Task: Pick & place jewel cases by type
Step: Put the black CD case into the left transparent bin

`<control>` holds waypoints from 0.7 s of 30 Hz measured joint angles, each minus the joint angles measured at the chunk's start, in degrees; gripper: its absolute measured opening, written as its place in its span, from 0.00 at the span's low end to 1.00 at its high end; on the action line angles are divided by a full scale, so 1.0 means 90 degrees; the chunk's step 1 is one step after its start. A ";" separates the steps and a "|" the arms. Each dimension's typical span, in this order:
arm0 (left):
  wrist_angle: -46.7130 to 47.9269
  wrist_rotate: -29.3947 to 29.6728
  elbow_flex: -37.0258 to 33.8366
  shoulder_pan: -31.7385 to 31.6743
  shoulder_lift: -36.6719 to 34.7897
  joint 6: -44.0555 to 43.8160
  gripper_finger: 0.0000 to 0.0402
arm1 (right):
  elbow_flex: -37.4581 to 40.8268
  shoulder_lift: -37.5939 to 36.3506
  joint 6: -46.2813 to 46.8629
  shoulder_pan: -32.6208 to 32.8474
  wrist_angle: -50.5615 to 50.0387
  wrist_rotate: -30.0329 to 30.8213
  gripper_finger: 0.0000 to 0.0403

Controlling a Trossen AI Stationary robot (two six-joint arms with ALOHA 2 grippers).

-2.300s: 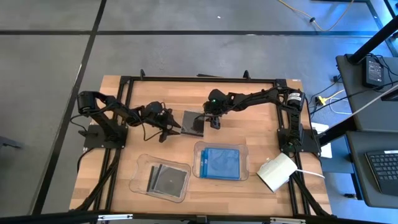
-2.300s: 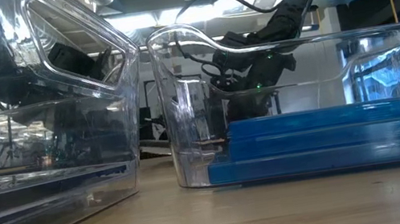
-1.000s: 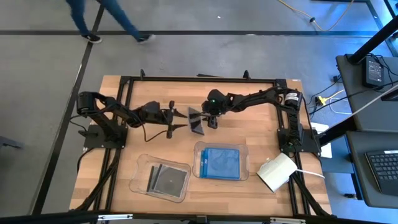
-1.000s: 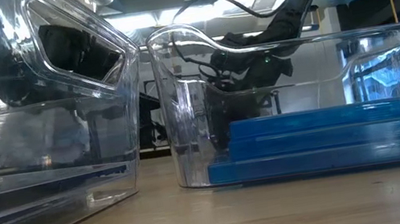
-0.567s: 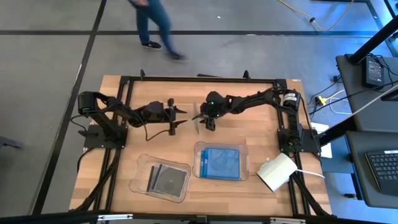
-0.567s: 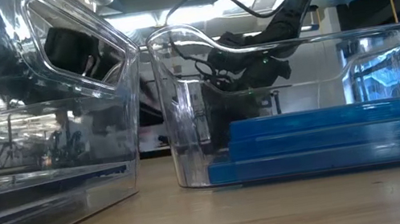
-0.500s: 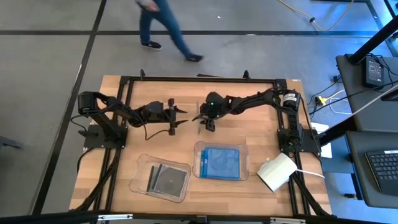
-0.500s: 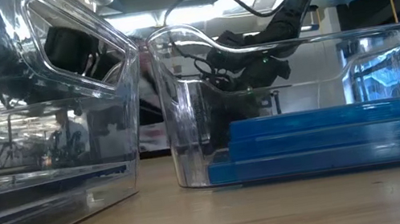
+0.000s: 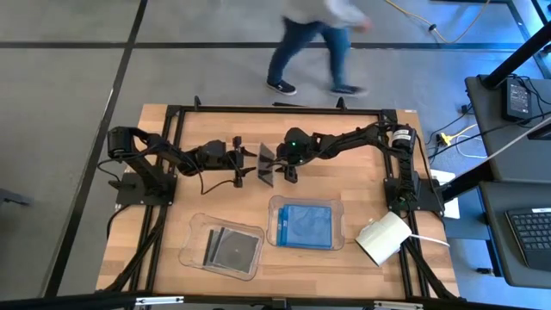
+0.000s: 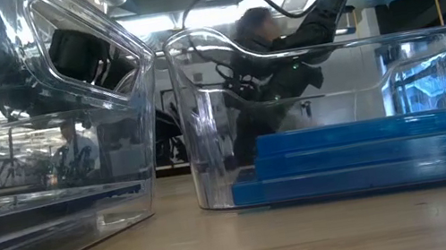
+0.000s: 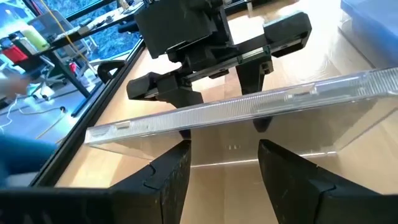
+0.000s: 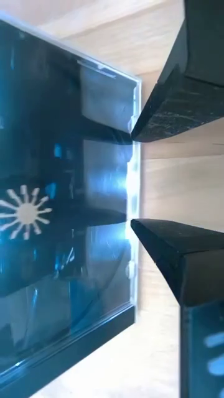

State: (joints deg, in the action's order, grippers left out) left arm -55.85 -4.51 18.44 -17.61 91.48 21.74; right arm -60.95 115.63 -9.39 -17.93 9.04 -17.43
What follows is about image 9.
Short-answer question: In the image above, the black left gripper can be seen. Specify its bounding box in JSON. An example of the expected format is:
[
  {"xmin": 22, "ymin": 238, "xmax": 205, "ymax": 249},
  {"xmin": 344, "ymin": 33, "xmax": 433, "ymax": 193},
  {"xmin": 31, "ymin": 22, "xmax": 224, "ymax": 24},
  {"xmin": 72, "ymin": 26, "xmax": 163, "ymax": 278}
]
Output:
[{"xmin": 194, "ymin": 135, "xmax": 259, "ymax": 189}]

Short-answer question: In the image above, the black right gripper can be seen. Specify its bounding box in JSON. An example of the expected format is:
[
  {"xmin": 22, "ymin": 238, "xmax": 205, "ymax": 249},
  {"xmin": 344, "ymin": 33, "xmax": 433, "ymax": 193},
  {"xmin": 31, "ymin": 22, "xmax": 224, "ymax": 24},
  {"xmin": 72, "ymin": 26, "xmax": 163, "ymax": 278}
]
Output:
[{"xmin": 263, "ymin": 127, "xmax": 313, "ymax": 185}]

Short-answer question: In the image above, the clear plastic bin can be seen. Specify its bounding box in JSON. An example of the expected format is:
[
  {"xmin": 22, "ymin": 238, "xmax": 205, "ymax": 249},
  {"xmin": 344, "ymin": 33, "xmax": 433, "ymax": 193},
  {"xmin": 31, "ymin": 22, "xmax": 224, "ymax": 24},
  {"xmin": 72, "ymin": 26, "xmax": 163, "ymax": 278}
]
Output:
[
  {"xmin": 178, "ymin": 212, "xmax": 266, "ymax": 282},
  {"xmin": 266, "ymin": 194, "xmax": 346, "ymax": 252}
]

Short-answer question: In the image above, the person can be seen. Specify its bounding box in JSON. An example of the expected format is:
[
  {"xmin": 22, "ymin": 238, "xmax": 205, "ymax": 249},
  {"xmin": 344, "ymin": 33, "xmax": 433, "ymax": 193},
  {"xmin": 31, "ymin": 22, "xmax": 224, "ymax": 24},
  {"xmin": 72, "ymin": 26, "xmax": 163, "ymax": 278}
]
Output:
[{"xmin": 265, "ymin": 0, "xmax": 374, "ymax": 98}]

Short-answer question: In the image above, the white paper sheet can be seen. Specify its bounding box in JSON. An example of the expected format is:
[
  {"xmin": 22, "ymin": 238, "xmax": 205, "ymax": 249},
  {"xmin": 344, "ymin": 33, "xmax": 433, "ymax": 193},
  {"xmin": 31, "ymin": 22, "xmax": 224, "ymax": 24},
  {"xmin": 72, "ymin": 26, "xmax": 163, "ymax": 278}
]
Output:
[{"xmin": 430, "ymin": 168, "xmax": 461, "ymax": 220}]

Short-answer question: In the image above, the black support pole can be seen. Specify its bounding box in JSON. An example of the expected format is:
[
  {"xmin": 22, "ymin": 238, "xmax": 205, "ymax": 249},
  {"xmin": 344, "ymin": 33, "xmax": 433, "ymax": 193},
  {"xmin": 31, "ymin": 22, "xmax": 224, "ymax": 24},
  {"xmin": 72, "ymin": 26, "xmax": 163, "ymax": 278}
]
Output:
[
  {"xmin": 441, "ymin": 159, "xmax": 495, "ymax": 202},
  {"xmin": 485, "ymin": 21, "xmax": 551, "ymax": 90}
]

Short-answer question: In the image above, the grey desk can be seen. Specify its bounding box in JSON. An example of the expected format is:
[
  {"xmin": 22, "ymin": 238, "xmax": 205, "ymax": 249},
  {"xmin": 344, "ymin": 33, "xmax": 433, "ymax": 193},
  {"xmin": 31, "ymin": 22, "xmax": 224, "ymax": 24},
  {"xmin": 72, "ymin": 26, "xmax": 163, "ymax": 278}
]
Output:
[{"xmin": 464, "ymin": 74, "xmax": 551, "ymax": 184}]

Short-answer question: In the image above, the grey keyboard shelf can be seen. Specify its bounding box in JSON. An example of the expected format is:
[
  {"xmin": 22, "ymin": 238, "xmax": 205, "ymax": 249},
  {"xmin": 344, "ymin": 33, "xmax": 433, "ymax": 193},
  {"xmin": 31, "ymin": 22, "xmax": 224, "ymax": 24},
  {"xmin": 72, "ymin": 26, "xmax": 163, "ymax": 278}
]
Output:
[{"xmin": 478, "ymin": 179, "xmax": 551, "ymax": 289}]

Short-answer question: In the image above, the black rig beam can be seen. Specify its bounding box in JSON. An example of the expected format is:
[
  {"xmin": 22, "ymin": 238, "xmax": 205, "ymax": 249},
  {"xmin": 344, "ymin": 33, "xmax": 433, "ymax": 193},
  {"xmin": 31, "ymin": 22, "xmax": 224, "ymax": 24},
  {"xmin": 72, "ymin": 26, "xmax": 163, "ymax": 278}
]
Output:
[{"xmin": 0, "ymin": 290, "xmax": 551, "ymax": 310}]

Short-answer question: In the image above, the grey furniture foot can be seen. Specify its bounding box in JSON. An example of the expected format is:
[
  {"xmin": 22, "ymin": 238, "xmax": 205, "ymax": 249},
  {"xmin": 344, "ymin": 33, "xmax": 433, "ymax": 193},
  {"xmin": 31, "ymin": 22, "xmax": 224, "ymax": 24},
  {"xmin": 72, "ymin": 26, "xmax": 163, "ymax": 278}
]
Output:
[{"xmin": 0, "ymin": 188, "xmax": 34, "ymax": 208}]

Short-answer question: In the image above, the black power adapter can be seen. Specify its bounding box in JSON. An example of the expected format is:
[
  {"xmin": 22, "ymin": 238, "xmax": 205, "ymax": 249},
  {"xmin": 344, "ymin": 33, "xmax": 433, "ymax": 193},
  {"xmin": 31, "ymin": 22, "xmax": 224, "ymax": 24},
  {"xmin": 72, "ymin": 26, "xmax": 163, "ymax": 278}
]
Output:
[{"xmin": 501, "ymin": 76, "xmax": 533, "ymax": 124}]

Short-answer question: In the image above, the black keyboard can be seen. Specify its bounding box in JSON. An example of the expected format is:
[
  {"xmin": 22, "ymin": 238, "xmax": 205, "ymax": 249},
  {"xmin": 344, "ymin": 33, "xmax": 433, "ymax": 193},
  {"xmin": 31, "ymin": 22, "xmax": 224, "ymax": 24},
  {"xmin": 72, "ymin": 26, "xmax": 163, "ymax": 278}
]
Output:
[{"xmin": 505, "ymin": 208, "xmax": 551, "ymax": 272}]

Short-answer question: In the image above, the black desk device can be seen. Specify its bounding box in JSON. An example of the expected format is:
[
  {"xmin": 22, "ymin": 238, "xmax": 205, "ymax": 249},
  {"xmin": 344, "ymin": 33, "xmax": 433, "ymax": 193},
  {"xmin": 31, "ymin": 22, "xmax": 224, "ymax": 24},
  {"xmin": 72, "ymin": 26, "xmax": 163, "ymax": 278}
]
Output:
[{"xmin": 527, "ymin": 123, "xmax": 551, "ymax": 141}]

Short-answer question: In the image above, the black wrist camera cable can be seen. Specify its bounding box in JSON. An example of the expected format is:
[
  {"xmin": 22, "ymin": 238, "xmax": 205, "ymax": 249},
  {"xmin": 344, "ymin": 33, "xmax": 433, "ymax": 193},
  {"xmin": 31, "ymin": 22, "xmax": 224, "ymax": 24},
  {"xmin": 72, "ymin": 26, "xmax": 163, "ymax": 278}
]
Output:
[{"xmin": 200, "ymin": 163, "xmax": 238, "ymax": 195}]

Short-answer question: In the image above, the black aluminium table frame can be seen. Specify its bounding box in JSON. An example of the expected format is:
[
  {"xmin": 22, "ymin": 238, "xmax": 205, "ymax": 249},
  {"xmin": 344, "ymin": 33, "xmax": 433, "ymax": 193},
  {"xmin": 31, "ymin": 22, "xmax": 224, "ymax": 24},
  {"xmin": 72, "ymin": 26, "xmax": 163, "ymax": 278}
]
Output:
[{"xmin": 96, "ymin": 95, "xmax": 460, "ymax": 302}]

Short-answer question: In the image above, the white cylindrical camera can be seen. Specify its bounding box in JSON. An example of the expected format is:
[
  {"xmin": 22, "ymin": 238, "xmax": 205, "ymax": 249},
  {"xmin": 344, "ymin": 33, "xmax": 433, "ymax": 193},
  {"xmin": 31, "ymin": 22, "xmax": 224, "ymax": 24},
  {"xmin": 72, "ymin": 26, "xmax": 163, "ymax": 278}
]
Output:
[{"xmin": 355, "ymin": 210, "xmax": 413, "ymax": 267}]

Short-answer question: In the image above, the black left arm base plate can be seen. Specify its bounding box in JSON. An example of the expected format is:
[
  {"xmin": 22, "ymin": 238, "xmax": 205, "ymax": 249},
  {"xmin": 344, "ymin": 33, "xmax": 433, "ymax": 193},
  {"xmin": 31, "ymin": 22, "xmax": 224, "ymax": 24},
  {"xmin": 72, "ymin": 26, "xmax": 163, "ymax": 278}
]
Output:
[{"xmin": 109, "ymin": 171, "xmax": 177, "ymax": 207}]

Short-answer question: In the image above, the black cable bundle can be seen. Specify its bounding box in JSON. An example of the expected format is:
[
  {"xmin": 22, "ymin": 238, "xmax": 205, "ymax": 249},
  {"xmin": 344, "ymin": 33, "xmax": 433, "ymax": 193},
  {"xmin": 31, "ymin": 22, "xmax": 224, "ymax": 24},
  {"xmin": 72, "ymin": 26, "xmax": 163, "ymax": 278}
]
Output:
[
  {"xmin": 399, "ymin": 239, "xmax": 458, "ymax": 301},
  {"xmin": 102, "ymin": 204, "xmax": 169, "ymax": 294}
]

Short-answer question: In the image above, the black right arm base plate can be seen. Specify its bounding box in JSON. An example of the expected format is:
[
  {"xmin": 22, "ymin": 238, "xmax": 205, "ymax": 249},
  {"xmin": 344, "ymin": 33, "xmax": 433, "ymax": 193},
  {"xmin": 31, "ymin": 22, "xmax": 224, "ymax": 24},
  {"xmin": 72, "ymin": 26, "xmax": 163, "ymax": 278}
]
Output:
[{"xmin": 384, "ymin": 177, "xmax": 447, "ymax": 214}]

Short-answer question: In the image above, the silver metal bracket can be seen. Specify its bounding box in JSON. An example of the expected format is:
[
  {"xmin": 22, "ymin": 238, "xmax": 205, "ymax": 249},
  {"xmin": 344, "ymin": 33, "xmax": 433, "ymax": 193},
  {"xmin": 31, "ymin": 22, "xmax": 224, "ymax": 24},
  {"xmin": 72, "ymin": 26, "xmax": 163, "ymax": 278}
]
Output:
[
  {"xmin": 372, "ymin": 300, "xmax": 425, "ymax": 310},
  {"xmin": 134, "ymin": 295, "xmax": 185, "ymax": 307}
]

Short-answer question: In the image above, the white camera cable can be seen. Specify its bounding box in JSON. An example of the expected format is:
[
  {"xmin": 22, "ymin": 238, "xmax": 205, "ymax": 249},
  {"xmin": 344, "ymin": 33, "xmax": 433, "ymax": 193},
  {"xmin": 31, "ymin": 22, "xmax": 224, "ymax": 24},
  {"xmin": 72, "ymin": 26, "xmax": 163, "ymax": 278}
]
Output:
[{"xmin": 407, "ymin": 234, "xmax": 451, "ymax": 249}]

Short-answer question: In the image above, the white floor cable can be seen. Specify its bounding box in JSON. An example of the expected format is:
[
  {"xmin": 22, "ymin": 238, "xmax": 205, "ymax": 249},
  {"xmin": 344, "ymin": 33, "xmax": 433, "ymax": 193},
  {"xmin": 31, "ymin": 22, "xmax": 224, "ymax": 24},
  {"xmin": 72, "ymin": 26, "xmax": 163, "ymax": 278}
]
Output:
[{"xmin": 455, "ymin": 133, "xmax": 488, "ymax": 160}]

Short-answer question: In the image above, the yellow floor cable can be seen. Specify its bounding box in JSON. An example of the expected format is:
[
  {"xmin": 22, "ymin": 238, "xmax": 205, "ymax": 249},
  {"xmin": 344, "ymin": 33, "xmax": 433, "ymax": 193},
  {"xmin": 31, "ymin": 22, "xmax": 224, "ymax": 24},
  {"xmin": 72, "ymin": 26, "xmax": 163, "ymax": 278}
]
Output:
[{"xmin": 384, "ymin": 0, "xmax": 492, "ymax": 44}]

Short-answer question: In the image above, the white desk cable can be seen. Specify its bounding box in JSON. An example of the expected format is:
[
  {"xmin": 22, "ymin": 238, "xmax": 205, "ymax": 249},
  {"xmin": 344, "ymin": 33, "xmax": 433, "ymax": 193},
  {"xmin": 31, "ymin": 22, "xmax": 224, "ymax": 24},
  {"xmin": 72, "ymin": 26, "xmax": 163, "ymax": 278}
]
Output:
[{"xmin": 471, "ymin": 115, "xmax": 551, "ymax": 170}]

